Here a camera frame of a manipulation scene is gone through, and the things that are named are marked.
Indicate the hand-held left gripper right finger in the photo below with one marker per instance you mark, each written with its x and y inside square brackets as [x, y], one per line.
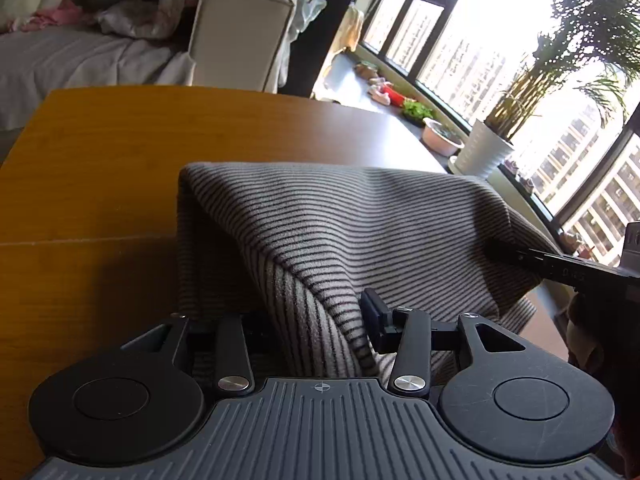
[376, 316]

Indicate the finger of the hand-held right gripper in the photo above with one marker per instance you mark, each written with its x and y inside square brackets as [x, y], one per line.
[530, 259]

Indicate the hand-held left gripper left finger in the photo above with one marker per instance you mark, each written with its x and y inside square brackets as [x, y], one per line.
[233, 350]

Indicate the grey striped garment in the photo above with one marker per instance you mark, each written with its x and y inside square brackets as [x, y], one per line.
[360, 240]

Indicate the person's right hand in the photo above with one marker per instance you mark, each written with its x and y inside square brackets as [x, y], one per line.
[582, 340]

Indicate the small potted succulent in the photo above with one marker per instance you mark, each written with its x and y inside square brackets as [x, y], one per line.
[520, 176]

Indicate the potted palm in white pot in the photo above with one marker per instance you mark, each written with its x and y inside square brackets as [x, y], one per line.
[482, 150]

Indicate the pink basin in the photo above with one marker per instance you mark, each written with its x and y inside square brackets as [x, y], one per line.
[440, 139]

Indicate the green leafy vegetables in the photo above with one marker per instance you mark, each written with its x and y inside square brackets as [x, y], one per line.
[416, 110]

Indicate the red item on sill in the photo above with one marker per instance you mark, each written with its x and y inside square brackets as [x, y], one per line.
[395, 96]

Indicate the pink slippers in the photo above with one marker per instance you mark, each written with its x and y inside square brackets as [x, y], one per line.
[379, 91]

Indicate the yellow hanging cloth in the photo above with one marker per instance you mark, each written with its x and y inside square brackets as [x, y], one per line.
[353, 30]

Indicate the cream armchair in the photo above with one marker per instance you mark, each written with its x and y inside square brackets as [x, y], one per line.
[240, 35]

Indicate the white sofa cover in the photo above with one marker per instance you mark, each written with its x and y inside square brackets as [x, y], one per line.
[85, 67]

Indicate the pile of laundry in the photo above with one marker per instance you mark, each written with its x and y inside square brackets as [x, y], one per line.
[145, 7]

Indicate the black window frame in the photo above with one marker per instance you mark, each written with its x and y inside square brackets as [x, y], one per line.
[400, 25]

